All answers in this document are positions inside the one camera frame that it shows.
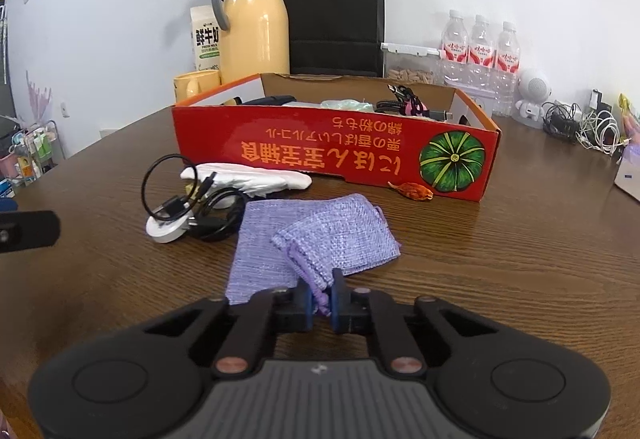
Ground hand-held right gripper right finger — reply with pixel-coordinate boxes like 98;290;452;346
330;269;502;379

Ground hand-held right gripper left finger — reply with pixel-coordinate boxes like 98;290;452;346
144;279;317;380

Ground purple knitted cloth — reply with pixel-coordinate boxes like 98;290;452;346
225;193;402;317

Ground white round charger puck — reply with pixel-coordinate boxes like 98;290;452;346
146;214;191;245

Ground dried orange leaf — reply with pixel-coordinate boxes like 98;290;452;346
387;181;434;202

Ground red and orange cardboard box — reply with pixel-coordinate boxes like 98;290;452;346
171;73;502;203

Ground white glove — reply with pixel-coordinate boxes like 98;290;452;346
179;162;313;196

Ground pale green plastic bag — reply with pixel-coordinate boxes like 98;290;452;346
300;98;377;114

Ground dark blue case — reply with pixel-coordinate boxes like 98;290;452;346
235;94;297;107

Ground yellow mug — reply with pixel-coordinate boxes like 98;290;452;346
173;70;222;106

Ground clear seed container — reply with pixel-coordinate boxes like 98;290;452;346
381;42;446;84

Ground white milk carton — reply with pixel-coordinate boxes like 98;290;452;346
190;5;223;72

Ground yellow thermos jug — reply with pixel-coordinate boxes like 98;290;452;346
211;0;291;84

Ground white robot-shaped speaker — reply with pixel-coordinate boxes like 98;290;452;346
511;68;553;127

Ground purple tissue box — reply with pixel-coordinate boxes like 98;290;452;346
614;143;640;200

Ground white wire shelf rack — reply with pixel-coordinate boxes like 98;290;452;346
0;116;67;192

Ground black coiled cable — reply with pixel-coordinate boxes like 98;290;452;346
141;154;248;242

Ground dark wall board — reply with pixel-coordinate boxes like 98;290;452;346
0;0;10;87

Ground black and pink braided cable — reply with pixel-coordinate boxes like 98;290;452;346
375;85;432;118

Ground black charger with cable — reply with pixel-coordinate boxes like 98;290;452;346
542;101;583;142

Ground white tangled cables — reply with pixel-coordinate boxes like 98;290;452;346
575;111;623;154

